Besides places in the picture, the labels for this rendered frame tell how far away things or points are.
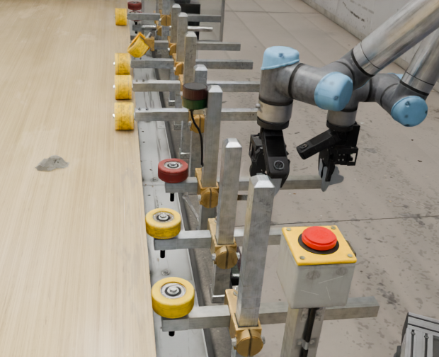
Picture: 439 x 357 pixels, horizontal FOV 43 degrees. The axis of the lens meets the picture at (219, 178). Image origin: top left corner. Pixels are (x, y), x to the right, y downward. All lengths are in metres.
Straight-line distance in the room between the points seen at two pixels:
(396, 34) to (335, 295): 0.65
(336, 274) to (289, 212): 2.41
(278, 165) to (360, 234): 1.84
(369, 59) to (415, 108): 0.22
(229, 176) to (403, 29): 0.45
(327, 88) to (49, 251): 0.64
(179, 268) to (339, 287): 0.95
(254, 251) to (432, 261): 2.05
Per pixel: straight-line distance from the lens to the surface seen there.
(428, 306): 2.65
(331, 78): 1.13
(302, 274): 0.64
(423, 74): 1.39
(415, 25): 1.17
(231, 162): 1.15
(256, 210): 0.91
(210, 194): 1.45
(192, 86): 1.35
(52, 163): 1.50
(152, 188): 1.94
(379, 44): 1.19
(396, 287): 2.69
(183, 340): 1.37
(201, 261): 1.47
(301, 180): 1.56
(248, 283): 1.00
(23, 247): 1.20
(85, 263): 1.14
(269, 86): 1.18
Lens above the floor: 1.59
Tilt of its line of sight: 29 degrees down
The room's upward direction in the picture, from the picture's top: 4 degrees clockwise
